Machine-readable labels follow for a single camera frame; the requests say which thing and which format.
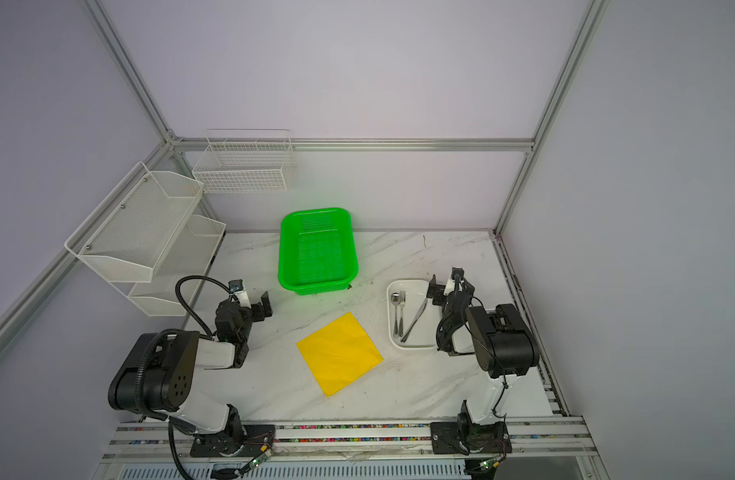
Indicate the silver knife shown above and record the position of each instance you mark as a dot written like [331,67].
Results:
[416,319]

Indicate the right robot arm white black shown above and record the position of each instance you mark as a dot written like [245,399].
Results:
[503,346]

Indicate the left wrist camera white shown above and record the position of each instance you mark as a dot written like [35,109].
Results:
[243,299]

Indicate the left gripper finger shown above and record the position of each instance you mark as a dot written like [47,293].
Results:
[236,286]
[262,309]

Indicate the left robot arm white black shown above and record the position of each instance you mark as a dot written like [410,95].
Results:
[156,380]

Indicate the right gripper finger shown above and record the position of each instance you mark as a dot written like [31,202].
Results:
[436,292]
[458,277]

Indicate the aluminium front rail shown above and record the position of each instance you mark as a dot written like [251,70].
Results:
[360,440]

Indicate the white wire basket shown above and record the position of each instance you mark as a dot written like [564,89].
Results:
[247,161]

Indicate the white mesh two-tier shelf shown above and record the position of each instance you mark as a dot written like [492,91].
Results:
[148,234]

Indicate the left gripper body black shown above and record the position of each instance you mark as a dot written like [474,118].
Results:
[258,306]

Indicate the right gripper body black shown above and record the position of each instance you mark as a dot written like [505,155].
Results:
[439,291]

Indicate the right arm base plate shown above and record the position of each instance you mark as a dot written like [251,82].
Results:
[455,438]

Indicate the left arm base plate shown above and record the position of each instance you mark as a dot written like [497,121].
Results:
[254,438]

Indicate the green plastic basket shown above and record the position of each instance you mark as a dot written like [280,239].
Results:
[317,251]

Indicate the white rectangular dish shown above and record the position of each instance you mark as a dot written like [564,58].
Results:
[423,336]

